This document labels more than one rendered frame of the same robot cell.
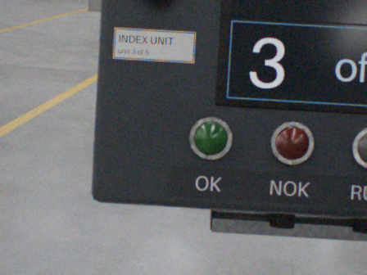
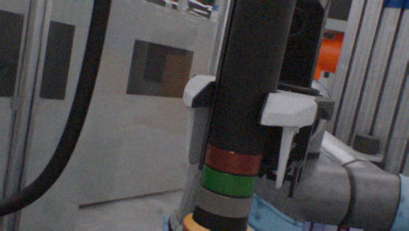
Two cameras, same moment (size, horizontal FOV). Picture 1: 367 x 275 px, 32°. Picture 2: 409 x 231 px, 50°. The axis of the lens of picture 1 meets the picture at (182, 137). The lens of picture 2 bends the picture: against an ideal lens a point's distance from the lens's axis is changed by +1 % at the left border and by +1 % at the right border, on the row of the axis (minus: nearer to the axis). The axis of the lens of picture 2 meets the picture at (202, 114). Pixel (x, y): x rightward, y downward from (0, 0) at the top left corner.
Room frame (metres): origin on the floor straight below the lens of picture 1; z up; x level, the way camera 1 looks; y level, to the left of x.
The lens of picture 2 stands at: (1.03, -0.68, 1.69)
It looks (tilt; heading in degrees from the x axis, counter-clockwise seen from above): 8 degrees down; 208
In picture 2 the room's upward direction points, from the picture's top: 11 degrees clockwise
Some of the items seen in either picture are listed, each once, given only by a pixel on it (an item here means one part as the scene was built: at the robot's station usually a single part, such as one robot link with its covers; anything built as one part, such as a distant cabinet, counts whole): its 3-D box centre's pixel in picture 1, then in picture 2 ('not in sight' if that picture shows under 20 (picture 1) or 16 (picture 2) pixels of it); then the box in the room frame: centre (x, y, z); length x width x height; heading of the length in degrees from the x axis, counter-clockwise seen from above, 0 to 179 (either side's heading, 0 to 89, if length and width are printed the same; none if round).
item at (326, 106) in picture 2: not in sight; (299, 104); (0.73, -0.77, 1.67); 0.09 x 0.05 x 0.02; 18
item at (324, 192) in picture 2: not in sight; (292, 188); (0.51, -0.81, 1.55); 0.11 x 0.08 x 0.11; 126
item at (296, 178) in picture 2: not in sight; (271, 123); (0.68, -0.80, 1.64); 0.12 x 0.08 x 0.09; 9
